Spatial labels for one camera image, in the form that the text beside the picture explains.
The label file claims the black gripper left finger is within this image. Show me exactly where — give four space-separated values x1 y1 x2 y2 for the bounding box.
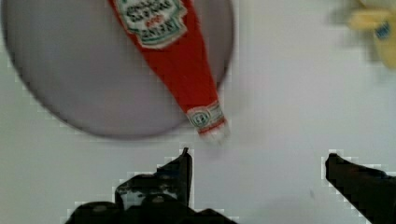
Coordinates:
115 147 192 209

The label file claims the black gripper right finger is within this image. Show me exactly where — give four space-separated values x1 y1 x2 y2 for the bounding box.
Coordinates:
325 153 396 224

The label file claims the peeled plush banana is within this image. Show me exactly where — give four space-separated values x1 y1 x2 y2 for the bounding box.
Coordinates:
347 0 396 70

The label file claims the red plush ketchup bottle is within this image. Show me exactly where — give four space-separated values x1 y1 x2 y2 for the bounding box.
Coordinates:
107 0 230 144

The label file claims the grey round plate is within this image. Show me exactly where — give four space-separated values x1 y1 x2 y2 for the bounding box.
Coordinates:
1 0 234 139

